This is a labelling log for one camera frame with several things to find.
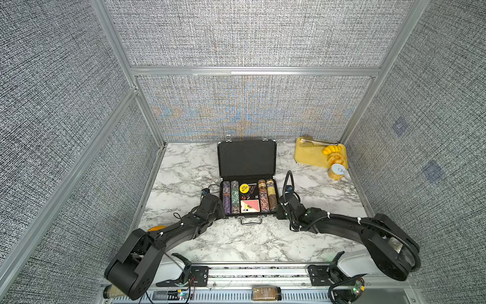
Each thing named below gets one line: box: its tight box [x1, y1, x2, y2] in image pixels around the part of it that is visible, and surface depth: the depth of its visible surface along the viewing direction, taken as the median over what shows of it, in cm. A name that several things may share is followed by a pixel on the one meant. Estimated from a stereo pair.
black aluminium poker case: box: [248, 138, 279, 225], surface depth 96 cm
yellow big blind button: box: [239, 183, 250, 194], surface depth 97 cm
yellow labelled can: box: [328, 163, 347, 181], surface depth 102 cm
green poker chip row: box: [230, 180, 240, 215], surface depth 94 cm
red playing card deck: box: [240, 199, 261, 213], surface depth 92 cm
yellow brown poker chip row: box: [266, 178, 278, 213], surface depth 96 cm
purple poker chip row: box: [222, 181, 231, 215], surface depth 94 cm
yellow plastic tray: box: [294, 136, 349, 170], surface depth 118 cm
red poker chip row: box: [257, 179, 271, 213], surface depth 94 cm
